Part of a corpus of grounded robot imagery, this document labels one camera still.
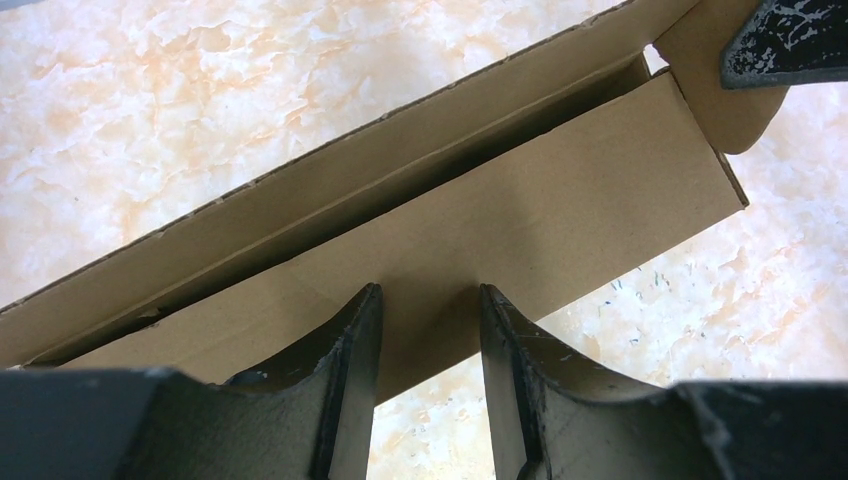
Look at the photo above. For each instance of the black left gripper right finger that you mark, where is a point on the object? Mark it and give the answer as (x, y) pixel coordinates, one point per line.
(554, 413)

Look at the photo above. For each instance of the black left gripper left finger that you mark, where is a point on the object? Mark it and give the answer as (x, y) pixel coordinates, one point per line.
(304, 413)

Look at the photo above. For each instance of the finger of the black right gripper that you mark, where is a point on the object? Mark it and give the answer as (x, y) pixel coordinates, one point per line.
(788, 43)

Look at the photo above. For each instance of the brown cardboard box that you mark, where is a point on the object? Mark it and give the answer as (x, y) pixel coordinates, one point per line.
(547, 174)

